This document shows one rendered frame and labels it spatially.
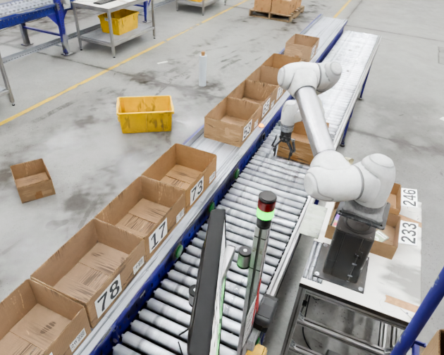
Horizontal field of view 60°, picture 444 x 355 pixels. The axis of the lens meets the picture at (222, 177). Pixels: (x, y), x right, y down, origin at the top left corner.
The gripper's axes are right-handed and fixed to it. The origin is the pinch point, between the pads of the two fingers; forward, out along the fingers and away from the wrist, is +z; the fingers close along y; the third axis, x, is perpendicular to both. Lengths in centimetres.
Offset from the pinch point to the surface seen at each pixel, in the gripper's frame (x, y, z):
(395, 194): 6, 80, 9
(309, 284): -93, 45, 11
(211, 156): -49, -33, -17
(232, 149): -14.1, -32.7, -2.3
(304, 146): 14.0, 11.7, -3.5
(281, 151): 14.2, -3.9, 6.4
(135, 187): -93, -58, -15
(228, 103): 30, -56, -14
